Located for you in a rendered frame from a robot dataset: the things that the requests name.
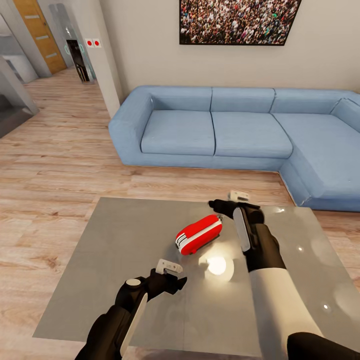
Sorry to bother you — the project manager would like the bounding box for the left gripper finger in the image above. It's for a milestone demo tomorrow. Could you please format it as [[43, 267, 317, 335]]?
[[177, 277, 188, 290]]

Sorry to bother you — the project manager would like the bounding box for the radio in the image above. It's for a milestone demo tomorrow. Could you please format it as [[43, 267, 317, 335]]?
[[175, 215, 222, 256]]

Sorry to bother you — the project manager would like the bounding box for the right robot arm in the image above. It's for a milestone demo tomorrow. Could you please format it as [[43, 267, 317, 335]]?
[[208, 190, 360, 360]]

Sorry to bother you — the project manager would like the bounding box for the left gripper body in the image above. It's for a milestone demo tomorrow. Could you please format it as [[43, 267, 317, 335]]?
[[150, 268, 178, 296]]

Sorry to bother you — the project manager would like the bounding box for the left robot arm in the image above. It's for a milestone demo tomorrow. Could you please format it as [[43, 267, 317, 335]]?
[[74, 258, 188, 360]]

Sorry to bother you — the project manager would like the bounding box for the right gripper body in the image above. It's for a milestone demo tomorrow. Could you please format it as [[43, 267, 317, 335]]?
[[213, 199, 235, 217]]

